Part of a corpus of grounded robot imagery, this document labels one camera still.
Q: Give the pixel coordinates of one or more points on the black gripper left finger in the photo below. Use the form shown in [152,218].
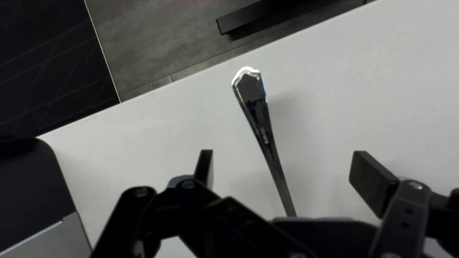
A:
[188,210]

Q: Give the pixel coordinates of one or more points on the silver metal spoon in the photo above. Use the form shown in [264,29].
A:
[250,92]

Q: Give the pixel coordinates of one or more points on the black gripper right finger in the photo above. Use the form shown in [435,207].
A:
[409,211]

